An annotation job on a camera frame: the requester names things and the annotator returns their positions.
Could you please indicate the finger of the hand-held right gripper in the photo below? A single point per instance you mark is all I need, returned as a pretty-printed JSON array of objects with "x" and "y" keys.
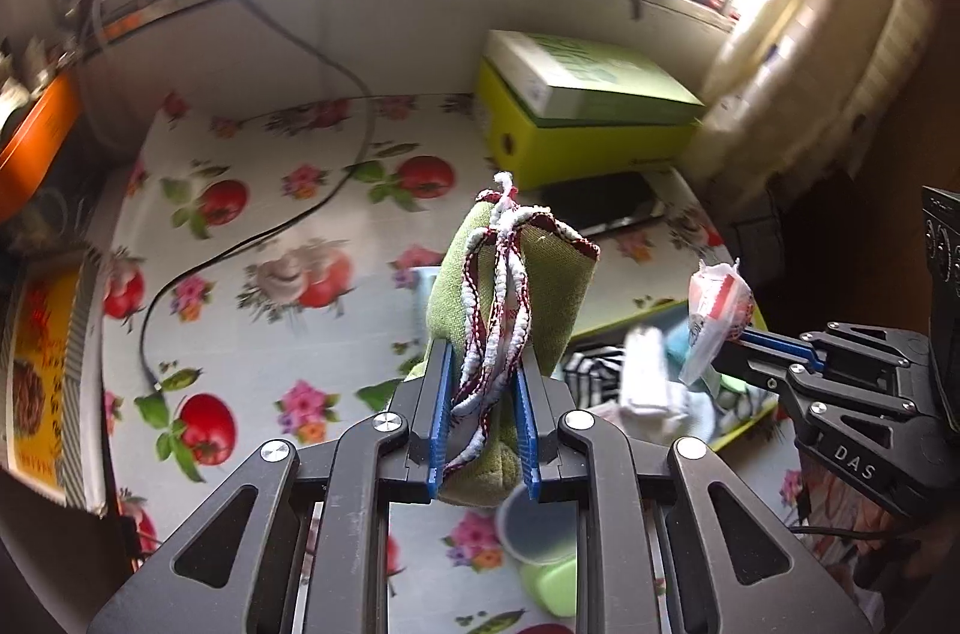
[
  {"x": 772, "y": 345},
  {"x": 870, "y": 345}
]

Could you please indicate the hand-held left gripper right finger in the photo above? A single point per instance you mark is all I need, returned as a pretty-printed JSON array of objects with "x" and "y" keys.
[{"x": 525, "y": 439}]

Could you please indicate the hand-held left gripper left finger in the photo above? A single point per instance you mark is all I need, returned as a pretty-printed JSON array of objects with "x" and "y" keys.
[{"x": 441, "y": 424}]

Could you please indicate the clear bag with red contents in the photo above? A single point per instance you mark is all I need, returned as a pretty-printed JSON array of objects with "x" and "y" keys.
[{"x": 716, "y": 304}]

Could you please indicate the white tray with lime rim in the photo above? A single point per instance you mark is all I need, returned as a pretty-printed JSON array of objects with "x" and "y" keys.
[{"x": 754, "y": 418}]

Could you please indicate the black white striped cloth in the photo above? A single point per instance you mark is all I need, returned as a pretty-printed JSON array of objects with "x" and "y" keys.
[{"x": 592, "y": 375}]

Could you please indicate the white mint sock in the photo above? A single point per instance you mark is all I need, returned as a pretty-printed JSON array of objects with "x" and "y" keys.
[{"x": 694, "y": 413}]

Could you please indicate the white towel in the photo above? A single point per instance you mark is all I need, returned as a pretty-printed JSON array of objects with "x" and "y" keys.
[{"x": 645, "y": 371}]

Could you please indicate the clear round plastic container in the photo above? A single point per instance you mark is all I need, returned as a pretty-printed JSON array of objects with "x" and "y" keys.
[{"x": 540, "y": 529}]

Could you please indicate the light green plastic case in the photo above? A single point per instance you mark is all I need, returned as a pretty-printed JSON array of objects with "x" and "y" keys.
[{"x": 551, "y": 589}]

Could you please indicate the floral fruit print tablecloth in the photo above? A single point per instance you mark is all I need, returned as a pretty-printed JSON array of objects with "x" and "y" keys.
[{"x": 240, "y": 319}]

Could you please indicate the lime green cardboard box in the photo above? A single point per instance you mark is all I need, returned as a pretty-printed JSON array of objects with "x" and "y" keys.
[{"x": 585, "y": 154}]

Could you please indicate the cream curtain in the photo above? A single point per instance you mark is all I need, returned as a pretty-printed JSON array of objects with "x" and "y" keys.
[{"x": 825, "y": 42}]

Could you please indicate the white and green box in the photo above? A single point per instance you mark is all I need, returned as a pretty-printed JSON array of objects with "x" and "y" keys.
[{"x": 600, "y": 72}]

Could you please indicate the yellow printed food box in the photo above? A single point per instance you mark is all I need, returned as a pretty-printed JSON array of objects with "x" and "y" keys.
[{"x": 45, "y": 341}]

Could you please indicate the orange plastic tray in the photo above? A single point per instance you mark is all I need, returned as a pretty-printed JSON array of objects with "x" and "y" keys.
[{"x": 37, "y": 147}]

